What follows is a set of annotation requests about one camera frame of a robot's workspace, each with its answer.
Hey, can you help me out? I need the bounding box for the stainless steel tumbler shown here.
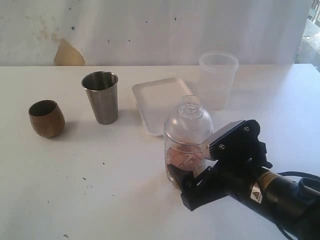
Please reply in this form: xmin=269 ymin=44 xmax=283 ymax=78
xmin=81 ymin=71 xmax=119 ymax=125

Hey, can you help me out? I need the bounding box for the clear dome shaker lid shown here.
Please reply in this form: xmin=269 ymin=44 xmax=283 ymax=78
xmin=164 ymin=95 xmax=214 ymax=145

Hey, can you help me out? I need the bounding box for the translucent plastic container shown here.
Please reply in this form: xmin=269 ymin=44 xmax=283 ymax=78
xmin=197 ymin=51 xmax=239 ymax=112

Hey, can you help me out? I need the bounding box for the white rectangular tray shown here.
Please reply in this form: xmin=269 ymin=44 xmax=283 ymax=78
xmin=132 ymin=77 xmax=193 ymax=137

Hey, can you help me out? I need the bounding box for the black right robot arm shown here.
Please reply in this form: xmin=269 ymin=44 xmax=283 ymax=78
xmin=168 ymin=119 xmax=320 ymax=240

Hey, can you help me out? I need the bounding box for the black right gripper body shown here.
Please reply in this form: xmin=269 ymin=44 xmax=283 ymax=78
xmin=181 ymin=119 xmax=273 ymax=211

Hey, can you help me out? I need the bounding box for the brown wooden cup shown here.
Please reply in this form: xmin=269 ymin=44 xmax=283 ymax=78
xmin=28 ymin=99 xmax=66 ymax=138

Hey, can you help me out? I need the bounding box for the clear shaker cup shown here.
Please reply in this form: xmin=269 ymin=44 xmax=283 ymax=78
xmin=164 ymin=134 xmax=207 ymax=189

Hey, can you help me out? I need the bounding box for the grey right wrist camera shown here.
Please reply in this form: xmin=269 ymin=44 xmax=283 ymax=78
xmin=200 ymin=120 xmax=245 ymax=161

